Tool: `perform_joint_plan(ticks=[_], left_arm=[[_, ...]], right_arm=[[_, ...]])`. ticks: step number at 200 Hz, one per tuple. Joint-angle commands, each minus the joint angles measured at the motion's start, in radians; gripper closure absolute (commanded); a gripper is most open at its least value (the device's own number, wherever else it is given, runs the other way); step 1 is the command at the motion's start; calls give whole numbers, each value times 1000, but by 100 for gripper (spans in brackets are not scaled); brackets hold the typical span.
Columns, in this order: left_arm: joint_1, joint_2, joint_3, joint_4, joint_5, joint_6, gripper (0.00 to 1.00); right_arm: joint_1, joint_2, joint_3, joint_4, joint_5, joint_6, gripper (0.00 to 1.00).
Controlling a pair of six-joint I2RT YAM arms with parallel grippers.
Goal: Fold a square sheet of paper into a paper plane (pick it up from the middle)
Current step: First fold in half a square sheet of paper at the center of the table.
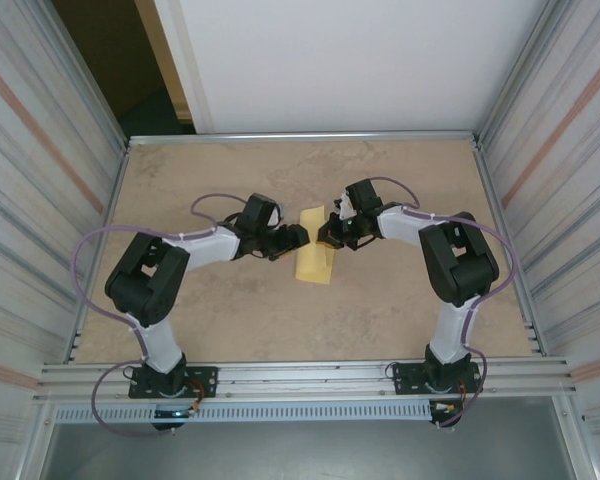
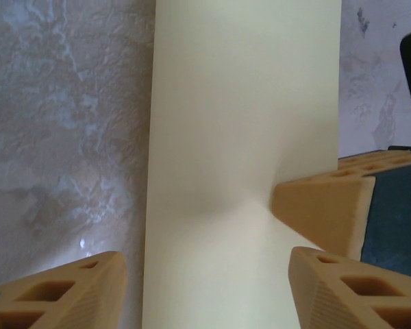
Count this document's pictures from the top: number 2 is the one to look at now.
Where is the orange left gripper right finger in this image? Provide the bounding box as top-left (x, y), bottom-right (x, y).
top-left (286, 245), bottom-right (411, 329)

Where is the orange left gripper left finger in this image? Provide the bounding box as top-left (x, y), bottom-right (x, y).
top-left (0, 250), bottom-right (129, 329)

